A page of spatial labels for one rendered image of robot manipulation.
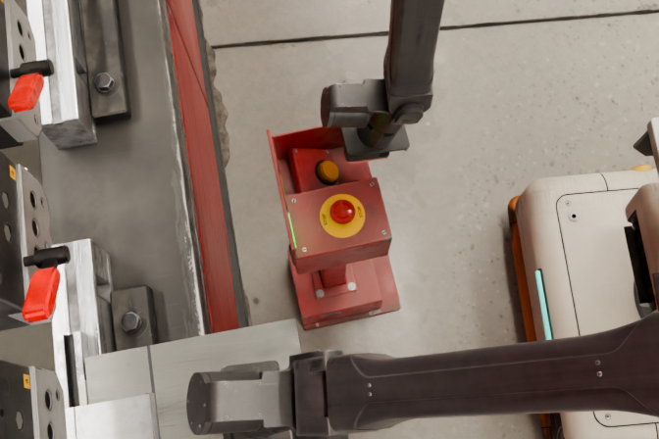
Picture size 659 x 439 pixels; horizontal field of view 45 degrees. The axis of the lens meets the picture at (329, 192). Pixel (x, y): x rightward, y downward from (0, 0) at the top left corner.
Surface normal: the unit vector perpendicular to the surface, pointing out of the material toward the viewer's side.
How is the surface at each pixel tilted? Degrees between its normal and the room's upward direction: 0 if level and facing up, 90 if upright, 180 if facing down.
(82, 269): 0
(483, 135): 0
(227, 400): 24
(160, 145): 0
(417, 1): 90
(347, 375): 47
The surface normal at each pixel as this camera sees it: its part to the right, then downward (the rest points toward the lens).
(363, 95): 0.15, -0.32
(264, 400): 0.47, -0.26
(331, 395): -0.77, -0.13
